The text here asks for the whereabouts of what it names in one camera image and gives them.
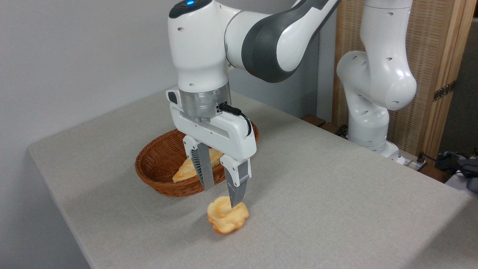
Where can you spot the long braided bread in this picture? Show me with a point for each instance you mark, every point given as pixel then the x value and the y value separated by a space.
pixel 185 172

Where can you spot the black plug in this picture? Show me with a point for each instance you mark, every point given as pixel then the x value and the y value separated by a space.
pixel 421 158

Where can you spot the round bread roll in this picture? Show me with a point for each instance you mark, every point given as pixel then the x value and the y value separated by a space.
pixel 224 221

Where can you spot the wooden folding screen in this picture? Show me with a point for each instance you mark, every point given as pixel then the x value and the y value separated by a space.
pixel 433 45

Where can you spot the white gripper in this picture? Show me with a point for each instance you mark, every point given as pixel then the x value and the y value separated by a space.
pixel 227 140

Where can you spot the dark grey device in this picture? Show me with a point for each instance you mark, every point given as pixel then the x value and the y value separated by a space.
pixel 471 172

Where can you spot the metal screen hinge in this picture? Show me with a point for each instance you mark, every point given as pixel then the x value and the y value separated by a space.
pixel 444 90

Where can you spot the brown wicker basket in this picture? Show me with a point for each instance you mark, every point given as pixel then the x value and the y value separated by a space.
pixel 157 175

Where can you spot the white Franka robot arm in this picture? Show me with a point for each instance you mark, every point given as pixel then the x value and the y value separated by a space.
pixel 201 45

